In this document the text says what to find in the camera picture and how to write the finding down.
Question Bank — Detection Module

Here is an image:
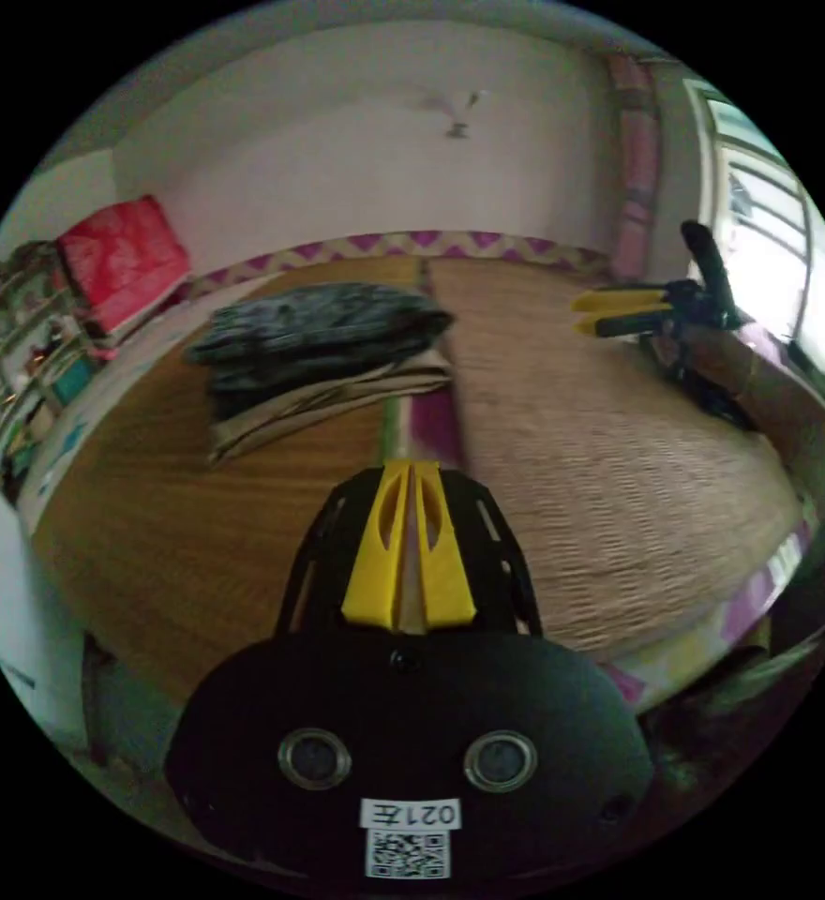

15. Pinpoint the cluttered shelf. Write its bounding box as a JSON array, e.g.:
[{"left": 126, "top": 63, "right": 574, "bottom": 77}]
[{"left": 0, "top": 238, "right": 101, "bottom": 502}]

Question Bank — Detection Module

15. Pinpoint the ceiling fan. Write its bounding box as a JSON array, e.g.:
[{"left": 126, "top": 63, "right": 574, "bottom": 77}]
[{"left": 412, "top": 86, "right": 491, "bottom": 142}]

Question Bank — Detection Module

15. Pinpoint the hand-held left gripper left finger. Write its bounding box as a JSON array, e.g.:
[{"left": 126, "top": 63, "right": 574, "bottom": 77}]
[{"left": 340, "top": 459, "right": 412, "bottom": 632}]

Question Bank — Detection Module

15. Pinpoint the pile of clothes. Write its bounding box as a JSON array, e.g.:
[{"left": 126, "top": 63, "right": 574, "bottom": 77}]
[{"left": 182, "top": 280, "right": 458, "bottom": 468}]

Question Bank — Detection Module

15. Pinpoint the window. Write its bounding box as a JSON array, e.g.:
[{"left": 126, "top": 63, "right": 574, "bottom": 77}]
[{"left": 684, "top": 75, "right": 825, "bottom": 402}]

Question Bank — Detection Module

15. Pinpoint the person's right hand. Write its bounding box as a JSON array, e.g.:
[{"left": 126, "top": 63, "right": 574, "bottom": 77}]
[{"left": 654, "top": 325, "right": 762, "bottom": 406}]

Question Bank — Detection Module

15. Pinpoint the person's right forearm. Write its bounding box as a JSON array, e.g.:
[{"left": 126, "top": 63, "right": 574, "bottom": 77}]
[{"left": 732, "top": 328, "right": 825, "bottom": 507}]

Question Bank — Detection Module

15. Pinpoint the pink curtain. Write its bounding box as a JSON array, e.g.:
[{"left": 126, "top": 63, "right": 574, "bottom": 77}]
[{"left": 603, "top": 54, "right": 668, "bottom": 284}]

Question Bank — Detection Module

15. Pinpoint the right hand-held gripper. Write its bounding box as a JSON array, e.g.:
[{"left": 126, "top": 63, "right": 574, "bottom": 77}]
[{"left": 569, "top": 277, "right": 762, "bottom": 431}]

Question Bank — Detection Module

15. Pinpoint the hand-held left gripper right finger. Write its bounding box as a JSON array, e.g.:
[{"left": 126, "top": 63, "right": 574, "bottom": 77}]
[{"left": 409, "top": 459, "right": 475, "bottom": 628}]

